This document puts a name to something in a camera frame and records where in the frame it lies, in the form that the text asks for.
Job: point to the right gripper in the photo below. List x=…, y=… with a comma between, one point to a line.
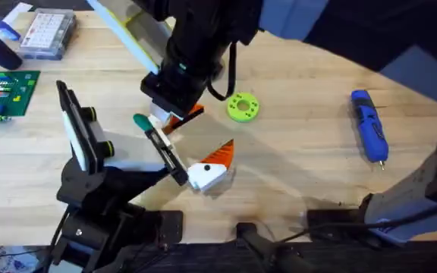
x=195, y=45

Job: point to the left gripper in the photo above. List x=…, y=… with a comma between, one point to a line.
x=135, y=165

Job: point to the orange ribbed wedge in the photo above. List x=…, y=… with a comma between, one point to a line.
x=195, y=110

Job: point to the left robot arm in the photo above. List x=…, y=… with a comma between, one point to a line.
x=101, y=227

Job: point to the blue electric screwdriver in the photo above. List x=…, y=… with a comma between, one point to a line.
x=370, y=129

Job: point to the green disc with holes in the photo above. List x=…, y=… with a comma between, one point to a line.
x=235, y=112

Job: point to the right wrist plate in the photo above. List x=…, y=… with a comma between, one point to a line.
x=127, y=38

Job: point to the black left wrist plate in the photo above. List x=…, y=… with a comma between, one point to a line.
x=80, y=125

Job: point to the clear plastic parts box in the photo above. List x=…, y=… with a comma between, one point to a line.
x=46, y=34

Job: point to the green board with blocks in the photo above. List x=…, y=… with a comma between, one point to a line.
x=10, y=95

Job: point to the blue and white packet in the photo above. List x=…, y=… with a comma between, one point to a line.
x=10, y=22

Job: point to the black rail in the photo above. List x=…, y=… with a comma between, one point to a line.
x=355, y=261

